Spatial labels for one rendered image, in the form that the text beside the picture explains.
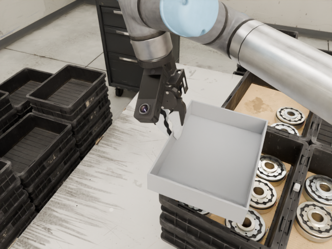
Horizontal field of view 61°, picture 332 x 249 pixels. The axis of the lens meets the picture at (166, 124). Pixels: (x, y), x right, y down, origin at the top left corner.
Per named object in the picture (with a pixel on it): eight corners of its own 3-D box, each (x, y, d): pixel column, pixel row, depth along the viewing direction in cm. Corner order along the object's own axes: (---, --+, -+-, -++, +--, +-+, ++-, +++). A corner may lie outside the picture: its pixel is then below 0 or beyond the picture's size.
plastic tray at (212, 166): (242, 225, 54) (248, 210, 51) (147, 188, 60) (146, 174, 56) (263, 135, 73) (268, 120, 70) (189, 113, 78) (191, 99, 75)
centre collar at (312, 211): (326, 229, 72) (327, 228, 72) (305, 222, 74) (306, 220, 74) (327, 214, 76) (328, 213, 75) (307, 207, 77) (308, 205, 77)
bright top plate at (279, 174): (279, 186, 83) (279, 185, 83) (246, 170, 87) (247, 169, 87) (290, 165, 89) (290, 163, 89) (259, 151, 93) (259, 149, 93)
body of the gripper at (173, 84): (190, 91, 66) (180, 41, 59) (179, 113, 59) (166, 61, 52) (159, 91, 69) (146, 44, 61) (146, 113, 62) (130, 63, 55)
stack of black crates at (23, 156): (41, 216, 154) (20, 177, 132) (-1, 198, 163) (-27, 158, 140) (83, 163, 182) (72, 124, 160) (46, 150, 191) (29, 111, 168)
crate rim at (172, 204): (272, 262, 62) (275, 257, 60) (155, 201, 73) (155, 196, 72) (307, 147, 88) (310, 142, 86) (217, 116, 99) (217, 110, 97)
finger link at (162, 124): (179, 126, 71) (172, 95, 66) (171, 142, 67) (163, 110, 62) (167, 125, 73) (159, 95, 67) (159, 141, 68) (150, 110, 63)
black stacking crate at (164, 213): (262, 278, 68) (273, 257, 61) (157, 221, 80) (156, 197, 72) (297, 168, 94) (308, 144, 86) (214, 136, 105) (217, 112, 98)
